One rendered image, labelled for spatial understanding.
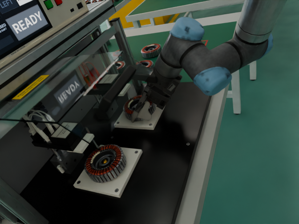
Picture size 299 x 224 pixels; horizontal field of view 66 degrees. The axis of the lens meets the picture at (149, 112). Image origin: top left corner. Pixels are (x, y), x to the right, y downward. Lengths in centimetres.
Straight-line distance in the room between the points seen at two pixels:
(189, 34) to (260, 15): 15
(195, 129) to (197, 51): 25
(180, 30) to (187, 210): 41
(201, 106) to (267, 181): 84
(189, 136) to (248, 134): 110
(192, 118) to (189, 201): 27
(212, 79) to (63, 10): 47
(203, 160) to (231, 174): 90
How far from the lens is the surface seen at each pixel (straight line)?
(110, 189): 63
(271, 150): 166
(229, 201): 144
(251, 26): 56
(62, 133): 64
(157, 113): 78
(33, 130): 70
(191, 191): 60
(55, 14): 73
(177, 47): 58
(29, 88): 57
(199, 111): 76
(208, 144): 68
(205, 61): 54
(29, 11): 68
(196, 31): 57
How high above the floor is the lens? 125
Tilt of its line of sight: 36 degrees down
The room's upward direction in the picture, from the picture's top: 20 degrees counter-clockwise
